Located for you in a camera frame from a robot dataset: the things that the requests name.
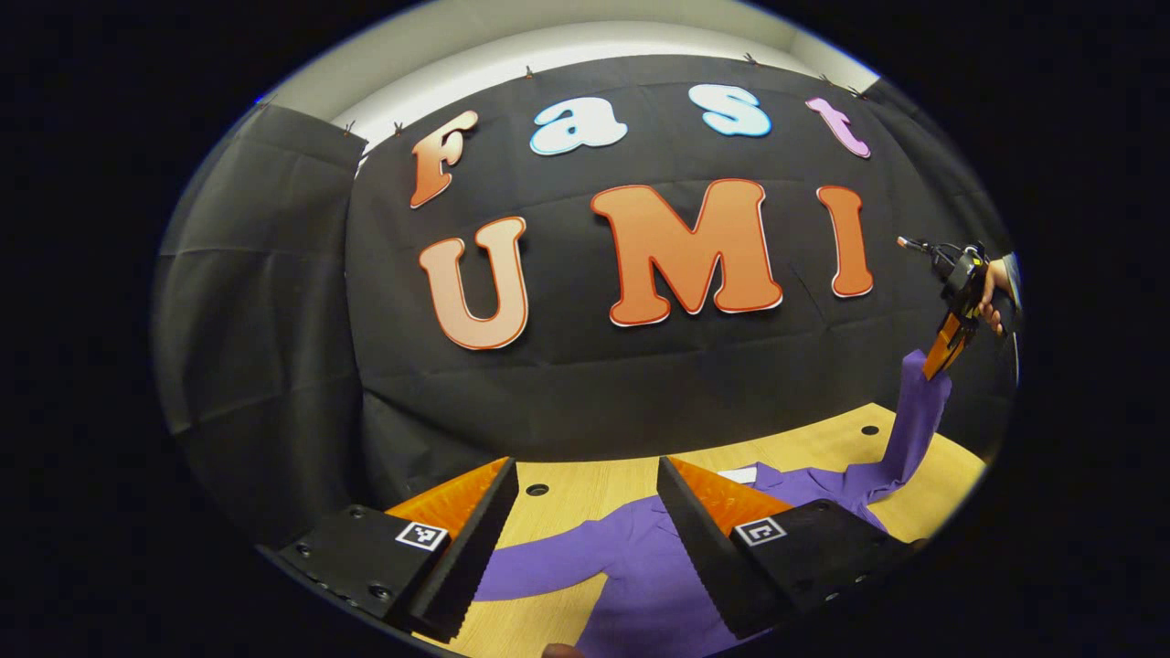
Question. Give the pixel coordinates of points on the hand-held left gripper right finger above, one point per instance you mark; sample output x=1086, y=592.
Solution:
x=708, y=557

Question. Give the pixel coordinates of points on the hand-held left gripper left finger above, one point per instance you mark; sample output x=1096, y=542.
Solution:
x=475, y=557

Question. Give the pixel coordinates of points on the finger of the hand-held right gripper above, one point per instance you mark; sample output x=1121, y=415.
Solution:
x=963, y=340
x=941, y=347

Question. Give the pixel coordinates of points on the purple shirt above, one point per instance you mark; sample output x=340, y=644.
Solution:
x=640, y=576

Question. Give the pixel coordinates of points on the black backdrop cloth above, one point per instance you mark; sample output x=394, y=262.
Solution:
x=594, y=402

